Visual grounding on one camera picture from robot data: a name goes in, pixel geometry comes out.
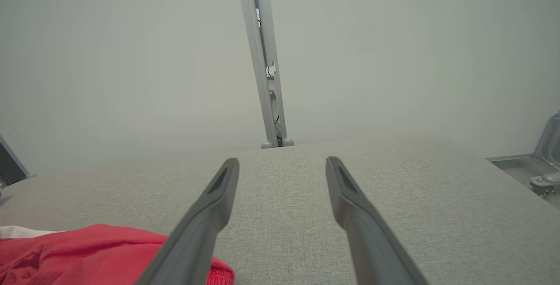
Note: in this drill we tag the grey metal base bracket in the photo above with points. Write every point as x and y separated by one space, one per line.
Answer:
551 145

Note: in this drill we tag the red mesh shorts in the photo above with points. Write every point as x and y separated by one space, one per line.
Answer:
87 254

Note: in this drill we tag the grey metal frame post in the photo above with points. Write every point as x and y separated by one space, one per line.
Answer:
27 173

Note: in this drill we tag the grey fabric covered surface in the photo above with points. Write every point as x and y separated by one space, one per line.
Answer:
284 232

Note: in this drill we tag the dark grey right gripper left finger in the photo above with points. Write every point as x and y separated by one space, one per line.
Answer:
197 241

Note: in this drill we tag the grey metal partition post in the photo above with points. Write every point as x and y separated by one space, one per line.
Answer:
264 101

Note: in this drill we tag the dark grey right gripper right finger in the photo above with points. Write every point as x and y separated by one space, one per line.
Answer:
372 245

